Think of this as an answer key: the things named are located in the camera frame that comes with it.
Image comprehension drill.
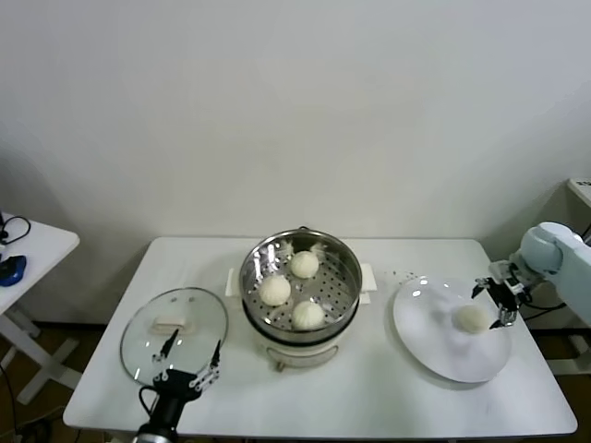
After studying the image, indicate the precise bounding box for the blue computer mouse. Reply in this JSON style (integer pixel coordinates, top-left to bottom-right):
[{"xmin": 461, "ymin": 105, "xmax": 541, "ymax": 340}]
[{"xmin": 0, "ymin": 255, "xmax": 29, "ymax": 287}]

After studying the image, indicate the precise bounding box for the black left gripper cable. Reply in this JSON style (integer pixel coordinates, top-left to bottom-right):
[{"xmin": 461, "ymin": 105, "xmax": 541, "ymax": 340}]
[{"xmin": 139, "ymin": 386, "xmax": 161, "ymax": 419}]

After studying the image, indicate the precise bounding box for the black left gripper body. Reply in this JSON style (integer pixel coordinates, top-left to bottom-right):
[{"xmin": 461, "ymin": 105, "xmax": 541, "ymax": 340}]
[{"xmin": 152, "ymin": 368, "xmax": 205, "ymax": 424}]

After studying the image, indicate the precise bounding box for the thin black looped cable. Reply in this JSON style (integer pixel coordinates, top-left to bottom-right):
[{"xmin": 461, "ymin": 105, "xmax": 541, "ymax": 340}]
[{"xmin": 0, "ymin": 214, "xmax": 33, "ymax": 253}]

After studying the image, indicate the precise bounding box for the white steamed baozi bun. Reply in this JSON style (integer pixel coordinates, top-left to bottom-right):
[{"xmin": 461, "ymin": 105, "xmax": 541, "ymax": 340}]
[
  {"xmin": 454, "ymin": 304, "xmax": 489, "ymax": 334},
  {"xmin": 291, "ymin": 300, "xmax": 326, "ymax": 331},
  {"xmin": 289, "ymin": 251, "xmax": 320, "ymax": 280},
  {"xmin": 258, "ymin": 275, "xmax": 292, "ymax": 307}
]

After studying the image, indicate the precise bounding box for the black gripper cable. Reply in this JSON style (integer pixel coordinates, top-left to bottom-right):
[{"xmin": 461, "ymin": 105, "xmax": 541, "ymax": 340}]
[
  {"xmin": 519, "ymin": 283, "xmax": 569, "ymax": 310},
  {"xmin": 139, "ymin": 386, "xmax": 161, "ymax": 419}
]

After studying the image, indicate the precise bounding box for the round glass pot lid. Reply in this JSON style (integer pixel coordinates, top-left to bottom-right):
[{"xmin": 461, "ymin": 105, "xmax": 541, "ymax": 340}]
[{"xmin": 120, "ymin": 286, "xmax": 231, "ymax": 377}]

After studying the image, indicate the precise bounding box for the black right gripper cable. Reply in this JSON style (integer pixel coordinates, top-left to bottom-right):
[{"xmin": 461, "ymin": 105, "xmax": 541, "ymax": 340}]
[{"xmin": 519, "ymin": 283, "xmax": 569, "ymax": 310}]

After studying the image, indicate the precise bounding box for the white side table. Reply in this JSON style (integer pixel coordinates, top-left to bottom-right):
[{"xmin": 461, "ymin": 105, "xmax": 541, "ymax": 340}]
[{"xmin": 0, "ymin": 214, "xmax": 82, "ymax": 405}]

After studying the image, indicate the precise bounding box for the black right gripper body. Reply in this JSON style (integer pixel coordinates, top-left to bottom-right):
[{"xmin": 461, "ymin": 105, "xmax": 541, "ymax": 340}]
[{"xmin": 484, "ymin": 269, "xmax": 541, "ymax": 313}]

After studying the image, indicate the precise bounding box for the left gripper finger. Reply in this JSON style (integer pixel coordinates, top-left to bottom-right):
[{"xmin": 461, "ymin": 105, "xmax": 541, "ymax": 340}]
[
  {"xmin": 192, "ymin": 339, "xmax": 223, "ymax": 393},
  {"xmin": 151, "ymin": 327, "xmax": 180, "ymax": 382}
]

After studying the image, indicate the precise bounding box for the white round plate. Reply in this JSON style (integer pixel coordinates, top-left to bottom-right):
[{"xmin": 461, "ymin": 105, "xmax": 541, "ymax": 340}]
[{"xmin": 392, "ymin": 275, "xmax": 513, "ymax": 383}]

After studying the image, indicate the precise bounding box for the white electric cooking pot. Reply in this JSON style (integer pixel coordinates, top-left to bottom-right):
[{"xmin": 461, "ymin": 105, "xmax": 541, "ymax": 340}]
[{"xmin": 224, "ymin": 224, "xmax": 380, "ymax": 373}]

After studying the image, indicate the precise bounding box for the stainless steel steamer basket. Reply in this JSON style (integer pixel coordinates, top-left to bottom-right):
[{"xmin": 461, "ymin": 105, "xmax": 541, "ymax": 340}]
[{"xmin": 238, "ymin": 229, "xmax": 364, "ymax": 336}]

